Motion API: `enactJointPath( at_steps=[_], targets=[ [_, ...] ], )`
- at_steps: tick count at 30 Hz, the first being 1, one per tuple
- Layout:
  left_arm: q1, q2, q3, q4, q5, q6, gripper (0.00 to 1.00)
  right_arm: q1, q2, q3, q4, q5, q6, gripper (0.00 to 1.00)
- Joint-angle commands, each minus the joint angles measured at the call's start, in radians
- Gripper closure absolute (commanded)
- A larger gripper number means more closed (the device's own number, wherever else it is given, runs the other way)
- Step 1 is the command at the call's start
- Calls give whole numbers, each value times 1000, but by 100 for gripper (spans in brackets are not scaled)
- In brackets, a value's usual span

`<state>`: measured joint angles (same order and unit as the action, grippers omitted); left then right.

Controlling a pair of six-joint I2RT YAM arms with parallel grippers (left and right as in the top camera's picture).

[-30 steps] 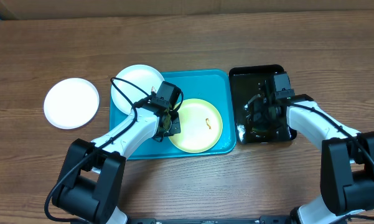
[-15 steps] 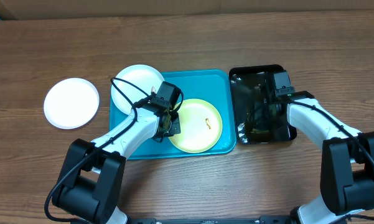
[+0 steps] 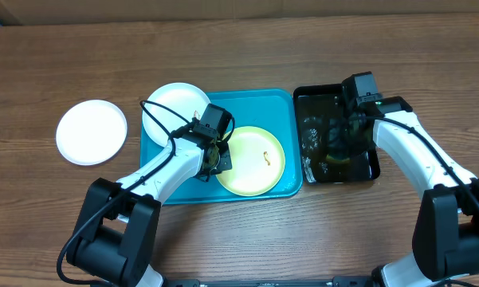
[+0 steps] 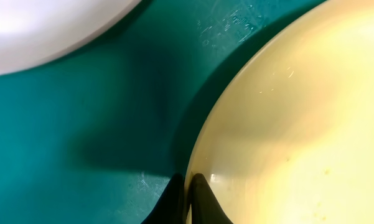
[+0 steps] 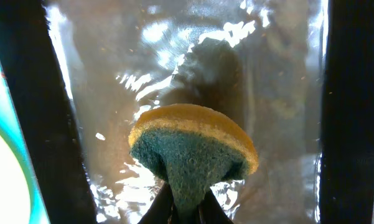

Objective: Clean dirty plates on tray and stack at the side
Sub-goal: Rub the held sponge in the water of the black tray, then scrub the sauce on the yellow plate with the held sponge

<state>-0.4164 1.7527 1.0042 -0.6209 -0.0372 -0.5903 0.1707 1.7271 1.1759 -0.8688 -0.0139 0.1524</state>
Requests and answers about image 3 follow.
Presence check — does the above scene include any yellow green sponge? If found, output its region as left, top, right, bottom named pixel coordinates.
left=326, top=153, right=350, bottom=164

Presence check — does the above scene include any yellow plate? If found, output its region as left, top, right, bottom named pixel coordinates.
left=217, top=126, right=285, bottom=197

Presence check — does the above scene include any white plate with stain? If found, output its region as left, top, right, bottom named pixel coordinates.
left=55, top=100, right=128, bottom=166

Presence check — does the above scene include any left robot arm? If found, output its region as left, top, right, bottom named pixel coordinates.
left=57, top=132, right=231, bottom=286

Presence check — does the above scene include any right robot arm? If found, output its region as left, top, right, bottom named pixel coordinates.
left=328, top=92, right=479, bottom=286

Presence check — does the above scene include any black water tray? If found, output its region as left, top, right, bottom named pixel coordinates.
left=293, top=84, right=380, bottom=184

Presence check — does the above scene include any teal serving tray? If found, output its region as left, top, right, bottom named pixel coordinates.
left=140, top=88, right=303, bottom=205

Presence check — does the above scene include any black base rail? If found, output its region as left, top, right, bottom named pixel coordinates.
left=162, top=276, right=383, bottom=287

